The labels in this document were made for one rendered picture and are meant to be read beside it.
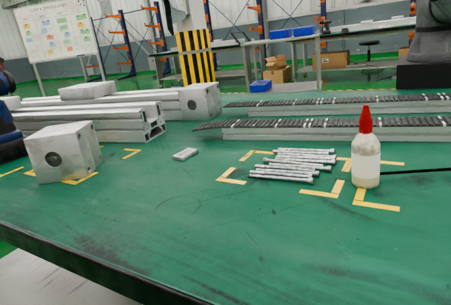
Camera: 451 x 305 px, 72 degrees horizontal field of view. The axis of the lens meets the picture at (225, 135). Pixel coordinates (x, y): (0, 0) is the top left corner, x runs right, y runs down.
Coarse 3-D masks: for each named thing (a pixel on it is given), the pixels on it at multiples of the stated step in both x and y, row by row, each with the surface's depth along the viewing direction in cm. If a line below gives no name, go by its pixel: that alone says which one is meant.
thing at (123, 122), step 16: (16, 112) 104; (32, 112) 94; (48, 112) 90; (64, 112) 87; (80, 112) 84; (96, 112) 81; (112, 112) 79; (128, 112) 77; (144, 112) 78; (160, 112) 84; (32, 128) 93; (96, 128) 83; (112, 128) 82; (128, 128) 80; (144, 128) 78; (160, 128) 85
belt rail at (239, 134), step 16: (224, 128) 72; (240, 128) 70; (256, 128) 69; (272, 128) 67; (288, 128) 66; (304, 128) 65; (320, 128) 63; (336, 128) 62; (352, 128) 61; (384, 128) 59; (400, 128) 58; (416, 128) 57; (432, 128) 56; (448, 128) 55
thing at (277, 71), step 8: (400, 48) 477; (408, 48) 466; (272, 56) 602; (280, 56) 595; (312, 56) 537; (328, 56) 524; (336, 56) 519; (344, 56) 513; (272, 64) 569; (280, 64) 577; (312, 64) 541; (328, 64) 529; (336, 64) 523; (344, 64) 517; (264, 72) 581; (272, 72) 574; (280, 72) 568; (288, 72) 595; (272, 80) 579; (280, 80) 572; (288, 80) 597
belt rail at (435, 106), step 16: (256, 112) 88; (272, 112) 86; (288, 112) 84; (304, 112) 83; (320, 112) 81; (336, 112) 80; (352, 112) 78; (384, 112) 75; (400, 112) 74; (416, 112) 73; (432, 112) 72
